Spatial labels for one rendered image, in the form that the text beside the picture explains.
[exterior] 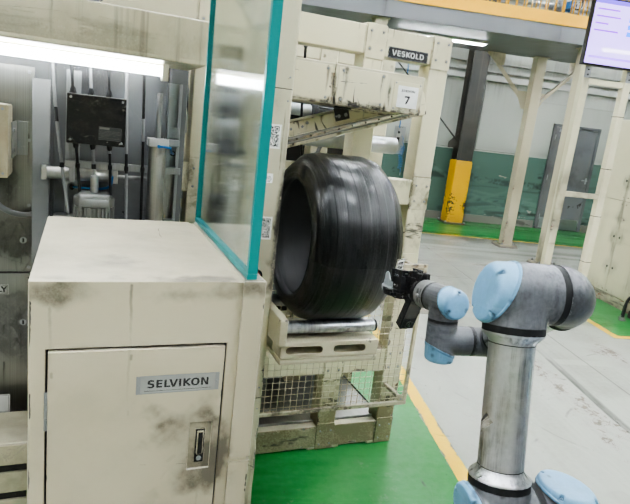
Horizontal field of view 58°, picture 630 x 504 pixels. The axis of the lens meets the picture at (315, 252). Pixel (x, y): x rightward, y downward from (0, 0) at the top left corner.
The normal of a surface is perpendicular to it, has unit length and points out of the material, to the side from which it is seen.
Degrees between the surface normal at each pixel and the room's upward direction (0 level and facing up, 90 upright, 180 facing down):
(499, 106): 90
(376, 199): 53
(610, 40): 90
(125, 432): 90
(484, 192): 90
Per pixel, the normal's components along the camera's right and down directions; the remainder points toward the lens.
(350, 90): 0.36, 0.25
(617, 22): 0.12, 0.23
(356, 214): 0.38, -0.20
